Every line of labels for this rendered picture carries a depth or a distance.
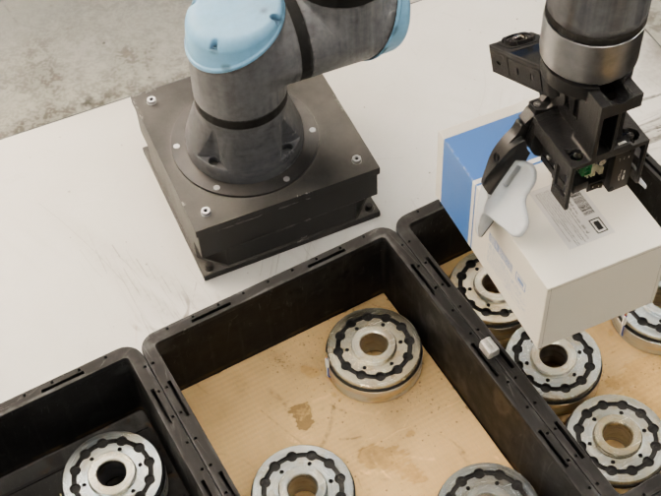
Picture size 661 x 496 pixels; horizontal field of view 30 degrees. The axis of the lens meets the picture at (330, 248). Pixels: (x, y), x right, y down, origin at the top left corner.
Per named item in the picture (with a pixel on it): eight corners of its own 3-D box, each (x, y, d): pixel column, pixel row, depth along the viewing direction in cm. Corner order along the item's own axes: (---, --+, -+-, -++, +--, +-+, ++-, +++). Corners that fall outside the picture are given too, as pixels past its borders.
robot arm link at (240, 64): (177, 68, 153) (164, -16, 142) (277, 37, 156) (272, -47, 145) (210, 135, 146) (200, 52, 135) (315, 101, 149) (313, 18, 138)
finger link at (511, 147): (477, 193, 104) (537, 114, 99) (468, 180, 104) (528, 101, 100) (514, 198, 107) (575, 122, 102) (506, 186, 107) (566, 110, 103)
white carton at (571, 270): (435, 194, 121) (438, 130, 113) (542, 155, 123) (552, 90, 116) (537, 349, 109) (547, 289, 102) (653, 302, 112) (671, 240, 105)
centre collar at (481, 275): (464, 278, 137) (464, 274, 136) (503, 261, 138) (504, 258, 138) (487, 310, 134) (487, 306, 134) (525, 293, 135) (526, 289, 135)
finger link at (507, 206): (481, 271, 105) (545, 193, 100) (449, 221, 108) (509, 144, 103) (506, 273, 107) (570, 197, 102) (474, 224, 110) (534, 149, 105)
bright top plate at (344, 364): (312, 330, 134) (312, 327, 133) (395, 297, 136) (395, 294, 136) (350, 403, 128) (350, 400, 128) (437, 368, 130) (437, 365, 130)
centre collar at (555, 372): (520, 350, 131) (520, 346, 130) (560, 332, 132) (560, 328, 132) (546, 385, 128) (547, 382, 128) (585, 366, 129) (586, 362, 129)
